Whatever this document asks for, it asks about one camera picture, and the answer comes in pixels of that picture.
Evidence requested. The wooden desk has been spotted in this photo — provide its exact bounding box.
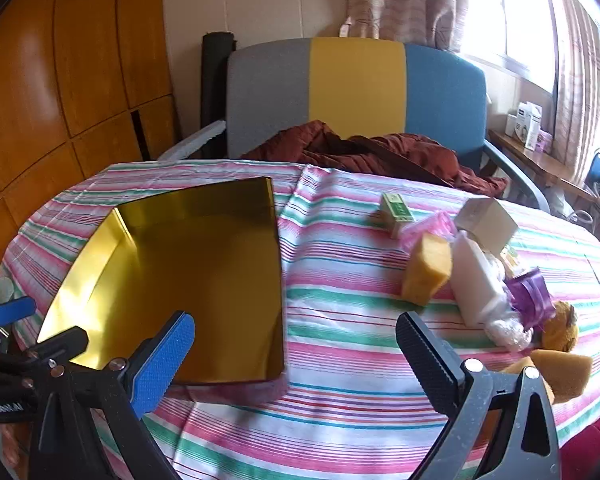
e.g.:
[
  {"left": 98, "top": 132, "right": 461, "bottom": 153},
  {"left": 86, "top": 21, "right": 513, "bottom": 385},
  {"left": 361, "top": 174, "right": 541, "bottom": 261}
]
[{"left": 487, "top": 129, "right": 600, "bottom": 241}]

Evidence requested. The grey yellow blue armchair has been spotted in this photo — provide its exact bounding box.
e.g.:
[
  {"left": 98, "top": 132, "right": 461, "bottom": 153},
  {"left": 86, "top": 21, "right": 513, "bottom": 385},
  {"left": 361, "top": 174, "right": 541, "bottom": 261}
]
[{"left": 157, "top": 36, "right": 551, "bottom": 213}]

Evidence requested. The white cardboard box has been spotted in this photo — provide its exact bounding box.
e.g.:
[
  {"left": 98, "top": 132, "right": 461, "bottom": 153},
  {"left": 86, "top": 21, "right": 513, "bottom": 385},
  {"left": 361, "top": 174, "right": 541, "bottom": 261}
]
[{"left": 454, "top": 196, "right": 520, "bottom": 253}]

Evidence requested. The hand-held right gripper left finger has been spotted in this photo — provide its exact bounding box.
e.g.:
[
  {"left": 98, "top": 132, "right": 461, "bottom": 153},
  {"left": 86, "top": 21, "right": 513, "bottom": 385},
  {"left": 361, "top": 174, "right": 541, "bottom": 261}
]
[{"left": 27, "top": 310, "right": 197, "bottom": 480}]

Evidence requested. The tan sponge wedge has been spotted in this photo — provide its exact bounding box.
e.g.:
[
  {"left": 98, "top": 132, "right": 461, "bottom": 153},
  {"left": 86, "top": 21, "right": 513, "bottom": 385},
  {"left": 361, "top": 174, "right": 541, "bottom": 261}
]
[{"left": 500, "top": 349, "right": 595, "bottom": 406}]

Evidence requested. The yellow plush toy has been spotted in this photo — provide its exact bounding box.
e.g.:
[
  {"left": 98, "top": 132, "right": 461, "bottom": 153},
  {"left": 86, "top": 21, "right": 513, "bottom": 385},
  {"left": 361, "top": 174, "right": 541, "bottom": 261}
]
[{"left": 537, "top": 300, "right": 580, "bottom": 352}]

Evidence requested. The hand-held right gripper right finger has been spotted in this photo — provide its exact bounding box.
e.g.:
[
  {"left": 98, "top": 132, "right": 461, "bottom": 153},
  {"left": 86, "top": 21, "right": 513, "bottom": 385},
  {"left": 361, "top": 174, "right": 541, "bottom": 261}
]
[{"left": 396, "top": 311, "right": 562, "bottom": 480}]

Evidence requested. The maroon tin box gold inside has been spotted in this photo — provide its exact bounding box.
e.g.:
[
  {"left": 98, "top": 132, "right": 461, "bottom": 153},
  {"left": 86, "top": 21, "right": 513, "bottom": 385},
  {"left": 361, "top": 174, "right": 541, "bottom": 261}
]
[{"left": 36, "top": 176, "right": 287, "bottom": 401}]

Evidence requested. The striped bedsheet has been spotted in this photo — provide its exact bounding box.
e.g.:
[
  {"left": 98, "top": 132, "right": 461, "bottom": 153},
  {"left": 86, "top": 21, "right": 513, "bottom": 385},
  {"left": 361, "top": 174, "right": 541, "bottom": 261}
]
[{"left": 2, "top": 160, "right": 600, "bottom": 480}]

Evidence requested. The yellow sponge block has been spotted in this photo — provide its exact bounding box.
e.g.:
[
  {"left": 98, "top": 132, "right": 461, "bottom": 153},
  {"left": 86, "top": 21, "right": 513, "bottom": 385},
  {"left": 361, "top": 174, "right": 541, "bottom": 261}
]
[{"left": 401, "top": 232, "right": 453, "bottom": 307}]

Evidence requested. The white carton with blue print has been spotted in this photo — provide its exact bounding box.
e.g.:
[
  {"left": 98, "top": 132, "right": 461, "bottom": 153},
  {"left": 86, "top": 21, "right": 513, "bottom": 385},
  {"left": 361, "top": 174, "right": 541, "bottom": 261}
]
[{"left": 512, "top": 101, "right": 543, "bottom": 151}]

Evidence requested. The small green box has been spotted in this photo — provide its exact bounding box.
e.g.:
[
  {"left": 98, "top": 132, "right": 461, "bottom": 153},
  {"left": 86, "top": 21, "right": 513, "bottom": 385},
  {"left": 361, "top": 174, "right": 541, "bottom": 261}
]
[{"left": 380, "top": 192, "right": 415, "bottom": 238}]

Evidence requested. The purple snack packet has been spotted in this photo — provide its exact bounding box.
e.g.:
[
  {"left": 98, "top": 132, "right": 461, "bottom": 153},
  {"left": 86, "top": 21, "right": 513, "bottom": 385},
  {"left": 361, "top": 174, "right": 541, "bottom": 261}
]
[{"left": 505, "top": 267, "right": 556, "bottom": 331}]

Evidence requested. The rust brown jacket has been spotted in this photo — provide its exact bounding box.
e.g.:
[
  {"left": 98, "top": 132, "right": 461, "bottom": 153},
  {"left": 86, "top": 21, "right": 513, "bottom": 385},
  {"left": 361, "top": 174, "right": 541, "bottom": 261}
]
[{"left": 240, "top": 120, "right": 511, "bottom": 198}]

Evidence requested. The pink packet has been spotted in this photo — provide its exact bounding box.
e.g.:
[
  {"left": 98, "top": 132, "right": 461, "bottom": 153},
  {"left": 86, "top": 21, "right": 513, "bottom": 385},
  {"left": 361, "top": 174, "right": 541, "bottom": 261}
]
[{"left": 399, "top": 211, "right": 458, "bottom": 253}]

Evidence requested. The window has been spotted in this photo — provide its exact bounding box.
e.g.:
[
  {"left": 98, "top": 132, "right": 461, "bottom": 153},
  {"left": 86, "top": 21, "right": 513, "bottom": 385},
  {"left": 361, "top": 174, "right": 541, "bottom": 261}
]
[{"left": 460, "top": 0, "right": 561, "bottom": 91}]

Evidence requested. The white block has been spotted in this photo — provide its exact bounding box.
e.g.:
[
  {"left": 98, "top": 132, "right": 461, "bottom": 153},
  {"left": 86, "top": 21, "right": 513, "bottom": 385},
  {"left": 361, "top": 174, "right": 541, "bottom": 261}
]
[{"left": 450, "top": 232, "right": 508, "bottom": 328}]

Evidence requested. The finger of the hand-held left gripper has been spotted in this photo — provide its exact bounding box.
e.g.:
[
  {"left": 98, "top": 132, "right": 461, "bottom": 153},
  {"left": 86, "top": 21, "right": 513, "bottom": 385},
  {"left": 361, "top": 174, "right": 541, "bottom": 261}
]
[
  {"left": 24, "top": 327, "right": 90, "bottom": 367},
  {"left": 0, "top": 296, "right": 37, "bottom": 326}
]

